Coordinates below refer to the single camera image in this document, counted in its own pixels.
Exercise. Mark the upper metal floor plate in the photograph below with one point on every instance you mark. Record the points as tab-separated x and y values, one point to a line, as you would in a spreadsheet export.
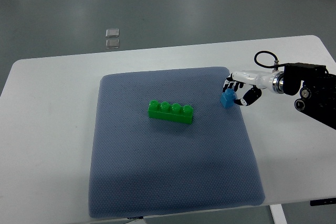
112	32

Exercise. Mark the black table control panel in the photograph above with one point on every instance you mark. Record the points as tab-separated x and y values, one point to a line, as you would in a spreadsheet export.
322	202

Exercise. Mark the lower metal floor plate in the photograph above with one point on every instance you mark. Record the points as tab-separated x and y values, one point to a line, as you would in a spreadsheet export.
112	43

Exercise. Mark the white table leg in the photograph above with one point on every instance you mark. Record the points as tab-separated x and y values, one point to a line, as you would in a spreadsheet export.
278	214

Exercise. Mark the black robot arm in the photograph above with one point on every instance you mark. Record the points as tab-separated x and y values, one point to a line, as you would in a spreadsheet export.
316	87

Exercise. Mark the metal floor plate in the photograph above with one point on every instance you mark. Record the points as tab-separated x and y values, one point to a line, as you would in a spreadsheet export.
112	32
112	43

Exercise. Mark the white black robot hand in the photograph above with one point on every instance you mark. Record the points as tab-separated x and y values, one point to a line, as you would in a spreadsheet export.
258	80

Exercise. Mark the blue-grey textured mat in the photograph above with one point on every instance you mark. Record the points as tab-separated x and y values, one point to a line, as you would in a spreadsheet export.
142	166

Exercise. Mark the green four-stud toy block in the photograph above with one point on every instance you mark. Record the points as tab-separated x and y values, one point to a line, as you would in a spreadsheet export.
170	112

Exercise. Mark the blue toy block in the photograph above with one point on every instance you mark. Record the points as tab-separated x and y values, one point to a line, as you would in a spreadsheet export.
227	98

